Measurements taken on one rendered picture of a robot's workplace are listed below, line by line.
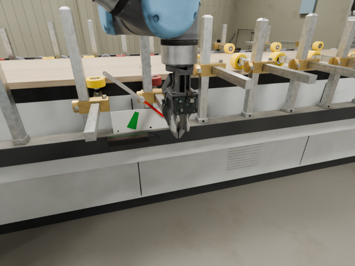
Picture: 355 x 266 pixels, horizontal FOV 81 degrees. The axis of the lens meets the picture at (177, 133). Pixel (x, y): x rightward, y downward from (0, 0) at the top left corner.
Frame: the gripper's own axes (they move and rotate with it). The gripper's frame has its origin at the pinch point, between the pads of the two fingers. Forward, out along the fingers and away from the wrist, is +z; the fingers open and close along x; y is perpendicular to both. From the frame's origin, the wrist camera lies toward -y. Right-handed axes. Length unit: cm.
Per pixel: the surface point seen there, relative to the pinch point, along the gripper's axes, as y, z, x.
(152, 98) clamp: -29.8, -2.1, -2.7
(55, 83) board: -49, -7, -42
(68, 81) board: -49, -8, -37
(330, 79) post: -33, -4, 94
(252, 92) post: -31, -1, 45
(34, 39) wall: -403, -15, -153
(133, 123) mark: -30.0, 8.2, -11.2
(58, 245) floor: -39, 82, -59
